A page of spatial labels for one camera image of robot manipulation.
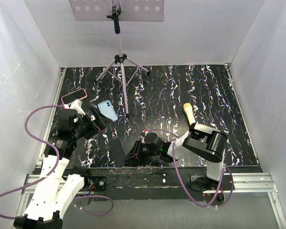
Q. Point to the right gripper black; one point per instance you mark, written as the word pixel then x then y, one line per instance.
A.
pixel 137 159

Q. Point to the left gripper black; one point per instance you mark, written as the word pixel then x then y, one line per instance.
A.
pixel 102 121

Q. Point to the black phone without case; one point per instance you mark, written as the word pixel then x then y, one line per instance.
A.
pixel 117 152

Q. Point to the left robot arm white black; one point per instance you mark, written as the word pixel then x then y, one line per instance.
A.
pixel 55 192

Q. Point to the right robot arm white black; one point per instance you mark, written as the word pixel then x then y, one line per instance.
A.
pixel 206 142

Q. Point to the cream toy microphone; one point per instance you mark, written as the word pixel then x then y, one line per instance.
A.
pixel 188 110

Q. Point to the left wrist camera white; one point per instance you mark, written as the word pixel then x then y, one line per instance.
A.
pixel 76 105

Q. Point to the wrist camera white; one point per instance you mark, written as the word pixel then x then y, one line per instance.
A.
pixel 143 135
pixel 76 105

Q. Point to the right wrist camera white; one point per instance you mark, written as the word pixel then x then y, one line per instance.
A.
pixel 143 135

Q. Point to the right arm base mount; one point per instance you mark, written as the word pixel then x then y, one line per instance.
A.
pixel 203 183

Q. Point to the aluminium front rail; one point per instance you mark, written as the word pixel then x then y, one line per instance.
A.
pixel 150 186

